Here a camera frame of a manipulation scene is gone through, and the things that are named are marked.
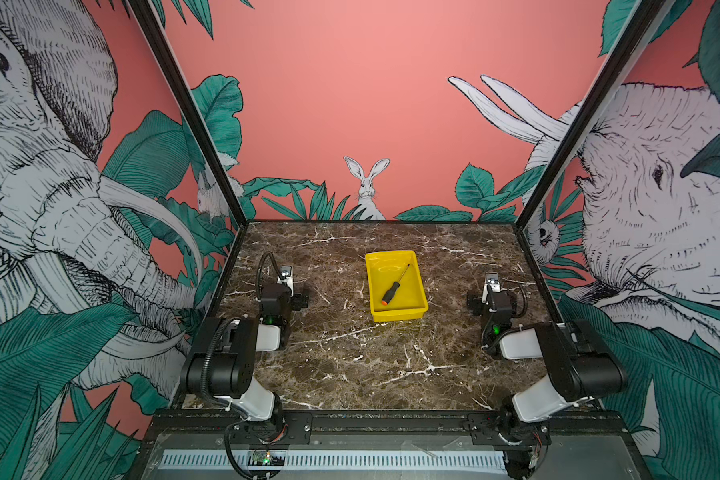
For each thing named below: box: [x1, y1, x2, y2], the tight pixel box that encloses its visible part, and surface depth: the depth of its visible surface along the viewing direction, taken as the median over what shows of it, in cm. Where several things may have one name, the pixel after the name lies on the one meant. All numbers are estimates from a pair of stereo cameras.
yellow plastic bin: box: [365, 250, 429, 323], surface depth 100 cm
